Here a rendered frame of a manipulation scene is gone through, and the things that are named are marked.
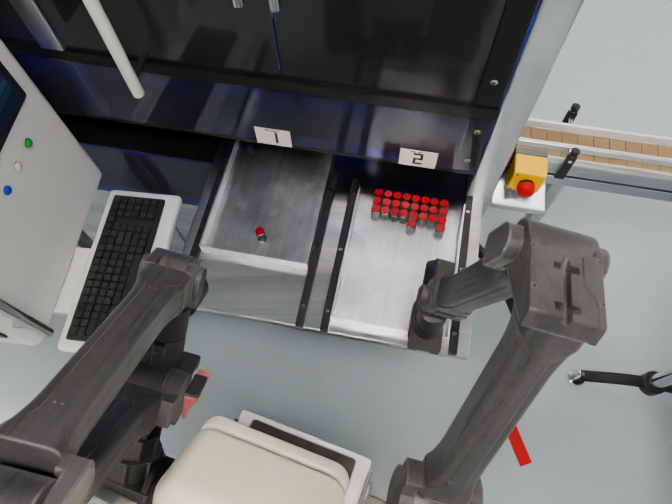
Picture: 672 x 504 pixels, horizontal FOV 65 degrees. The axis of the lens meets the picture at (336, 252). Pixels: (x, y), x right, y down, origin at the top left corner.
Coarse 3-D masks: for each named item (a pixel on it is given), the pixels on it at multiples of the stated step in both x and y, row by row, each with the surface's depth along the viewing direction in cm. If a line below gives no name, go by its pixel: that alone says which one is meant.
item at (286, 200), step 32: (256, 160) 138; (288, 160) 138; (320, 160) 138; (224, 192) 135; (256, 192) 134; (288, 192) 134; (320, 192) 134; (224, 224) 131; (256, 224) 130; (288, 224) 130; (256, 256) 124; (288, 256) 127
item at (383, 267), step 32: (352, 224) 126; (384, 224) 130; (448, 224) 129; (352, 256) 126; (384, 256) 126; (416, 256) 126; (448, 256) 126; (352, 288) 123; (384, 288) 123; (416, 288) 122; (352, 320) 116; (384, 320) 119; (448, 320) 117
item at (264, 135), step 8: (256, 128) 123; (264, 128) 122; (256, 136) 126; (264, 136) 125; (272, 136) 124; (280, 136) 124; (288, 136) 123; (272, 144) 127; (280, 144) 127; (288, 144) 126
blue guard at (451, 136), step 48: (48, 96) 128; (96, 96) 124; (144, 96) 120; (192, 96) 117; (240, 96) 114; (288, 96) 111; (336, 144) 122; (384, 144) 119; (432, 144) 116; (480, 144) 112
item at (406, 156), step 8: (400, 152) 120; (408, 152) 120; (416, 152) 119; (424, 152) 118; (400, 160) 123; (408, 160) 122; (416, 160) 122; (424, 160) 121; (432, 160) 120; (432, 168) 123
